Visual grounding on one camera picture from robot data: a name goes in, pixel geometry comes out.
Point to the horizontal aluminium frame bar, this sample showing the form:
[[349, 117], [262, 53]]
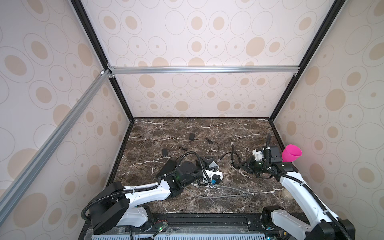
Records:
[[204, 70]]

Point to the white rectangular device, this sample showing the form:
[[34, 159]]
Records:
[[213, 167]]

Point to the black power adapter with plug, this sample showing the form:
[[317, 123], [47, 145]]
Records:
[[165, 152]]

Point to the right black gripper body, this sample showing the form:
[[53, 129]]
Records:
[[257, 168]]

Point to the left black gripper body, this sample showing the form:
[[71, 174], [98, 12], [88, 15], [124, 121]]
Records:
[[195, 174]]

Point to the pink plastic goblet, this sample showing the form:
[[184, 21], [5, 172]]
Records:
[[291, 153]]

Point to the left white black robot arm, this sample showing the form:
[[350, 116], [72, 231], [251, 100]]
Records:
[[119, 205]]

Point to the small black adapter with cable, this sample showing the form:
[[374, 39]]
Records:
[[192, 138]]

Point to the left diagonal aluminium frame bar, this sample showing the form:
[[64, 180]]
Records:
[[34, 167]]

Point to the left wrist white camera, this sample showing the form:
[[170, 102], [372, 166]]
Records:
[[215, 178]]

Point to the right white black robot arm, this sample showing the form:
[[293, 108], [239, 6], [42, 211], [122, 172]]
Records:
[[322, 224]]

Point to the black front rail base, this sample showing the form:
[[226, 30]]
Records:
[[195, 227]]

